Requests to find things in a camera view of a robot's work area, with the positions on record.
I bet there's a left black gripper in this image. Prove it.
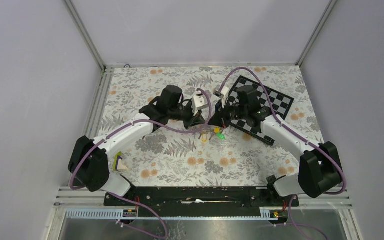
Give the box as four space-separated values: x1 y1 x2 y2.
168 101 205 130

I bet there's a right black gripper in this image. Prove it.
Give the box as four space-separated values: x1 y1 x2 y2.
208 98 249 129

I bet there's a green key tag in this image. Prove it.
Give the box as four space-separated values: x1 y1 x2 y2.
215 133 226 140

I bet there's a yellow key tag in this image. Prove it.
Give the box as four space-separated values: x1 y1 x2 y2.
200 133 208 143

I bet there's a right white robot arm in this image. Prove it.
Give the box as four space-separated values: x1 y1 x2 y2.
209 85 346 206

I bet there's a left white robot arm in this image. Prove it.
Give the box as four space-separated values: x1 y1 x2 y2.
68 85 212 206

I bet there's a floral tablecloth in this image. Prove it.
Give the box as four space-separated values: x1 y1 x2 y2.
98 66 323 187

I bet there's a black white chessboard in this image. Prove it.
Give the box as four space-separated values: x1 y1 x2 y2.
228 75 295 146

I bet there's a yellow white wedge block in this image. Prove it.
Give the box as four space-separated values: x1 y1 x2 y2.
112 151 129 172

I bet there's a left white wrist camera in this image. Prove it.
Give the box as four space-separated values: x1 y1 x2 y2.
191 94 209 115

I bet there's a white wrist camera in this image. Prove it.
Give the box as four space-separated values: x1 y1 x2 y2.
214 86 230 108
191 94 209 115

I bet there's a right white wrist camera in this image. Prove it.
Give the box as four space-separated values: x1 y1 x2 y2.
214 86 230 108

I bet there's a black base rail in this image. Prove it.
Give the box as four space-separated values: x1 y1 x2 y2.
103 186 300 218

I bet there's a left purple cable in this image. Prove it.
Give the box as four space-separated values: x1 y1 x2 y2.
69 88 213 239

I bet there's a purple cable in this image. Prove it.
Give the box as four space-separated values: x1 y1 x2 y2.
69 88 213 239
218 67 348 240

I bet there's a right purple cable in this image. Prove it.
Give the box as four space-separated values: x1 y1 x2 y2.
218 67 348 240

